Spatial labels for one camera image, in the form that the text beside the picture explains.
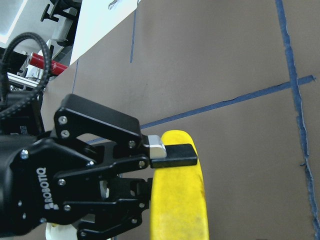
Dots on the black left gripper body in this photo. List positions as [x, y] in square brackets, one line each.
[31, 190]

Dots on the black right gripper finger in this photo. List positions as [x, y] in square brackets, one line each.
[77, 116]

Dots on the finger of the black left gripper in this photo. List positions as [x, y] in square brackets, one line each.
[102, 206]

